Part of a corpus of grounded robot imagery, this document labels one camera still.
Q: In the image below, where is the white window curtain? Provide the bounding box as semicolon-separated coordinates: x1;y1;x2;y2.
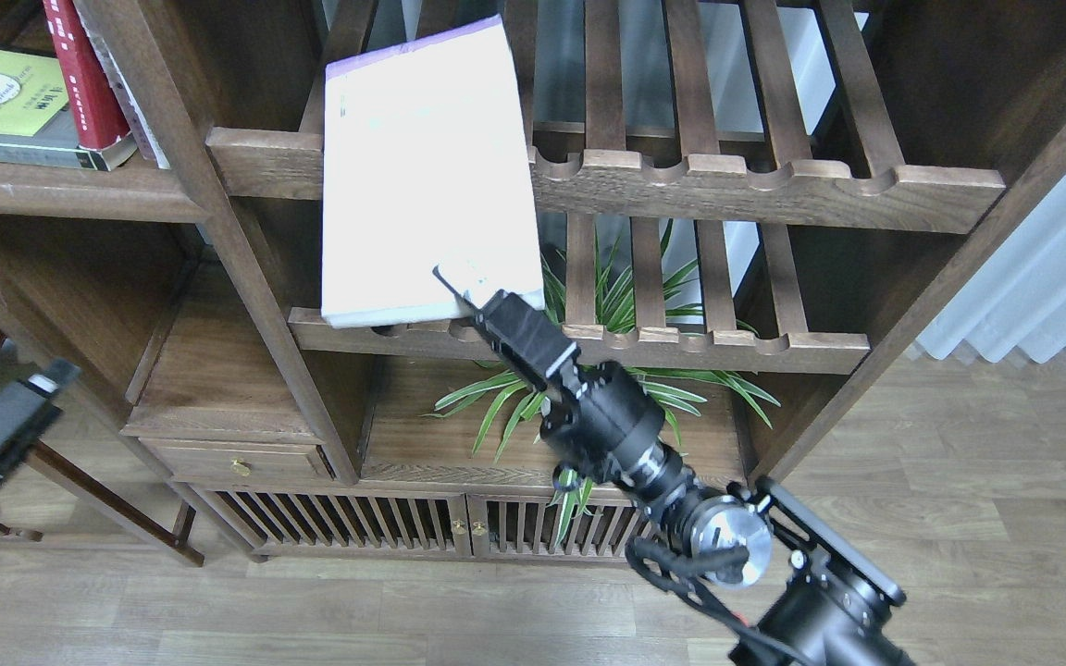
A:
915;176;1066;364

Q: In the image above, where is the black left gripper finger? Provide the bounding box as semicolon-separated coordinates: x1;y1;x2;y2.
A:
0;359;81;482

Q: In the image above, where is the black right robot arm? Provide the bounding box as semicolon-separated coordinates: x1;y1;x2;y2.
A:
433;263;911;665

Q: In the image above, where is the brass drawer knob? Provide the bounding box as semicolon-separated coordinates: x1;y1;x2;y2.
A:
229;458;253;477

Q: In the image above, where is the green and grey book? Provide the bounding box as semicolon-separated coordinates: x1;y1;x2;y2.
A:
0;45;138;170

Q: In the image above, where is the red paperback book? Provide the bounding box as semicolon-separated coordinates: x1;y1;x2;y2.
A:
42;1;130;149

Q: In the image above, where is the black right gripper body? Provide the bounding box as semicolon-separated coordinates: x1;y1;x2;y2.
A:
539;362;668;487

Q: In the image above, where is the white paperback book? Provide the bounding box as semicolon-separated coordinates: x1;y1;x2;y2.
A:
320;14;545;329

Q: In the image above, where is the dark wooden bookshelf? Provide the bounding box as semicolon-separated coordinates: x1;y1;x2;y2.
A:
0;1;1066;563

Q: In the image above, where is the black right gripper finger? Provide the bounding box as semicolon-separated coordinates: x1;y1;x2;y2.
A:
433;265;581;389
473;319;558;405

